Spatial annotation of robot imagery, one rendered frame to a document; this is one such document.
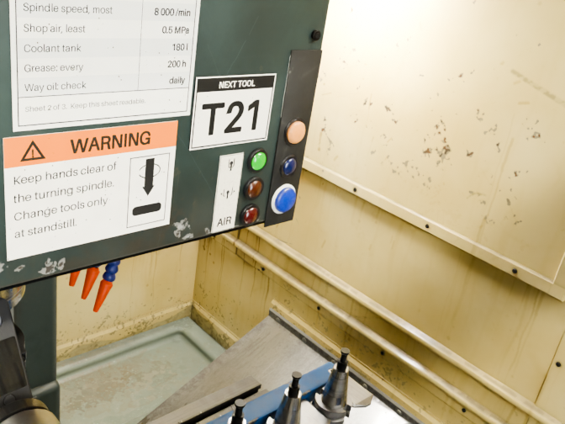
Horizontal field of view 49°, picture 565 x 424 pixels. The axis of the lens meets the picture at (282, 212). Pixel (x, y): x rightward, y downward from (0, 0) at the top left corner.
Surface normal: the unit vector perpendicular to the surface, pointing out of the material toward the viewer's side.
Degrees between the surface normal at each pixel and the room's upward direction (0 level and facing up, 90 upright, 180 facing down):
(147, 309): 90
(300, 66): 90
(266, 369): 24
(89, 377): 0
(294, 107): 90
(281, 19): 90
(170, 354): 0
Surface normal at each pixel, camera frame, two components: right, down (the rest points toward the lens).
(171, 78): 0.67, 0.40
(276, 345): -0.16, -0.74
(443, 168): -0.73, 0.18
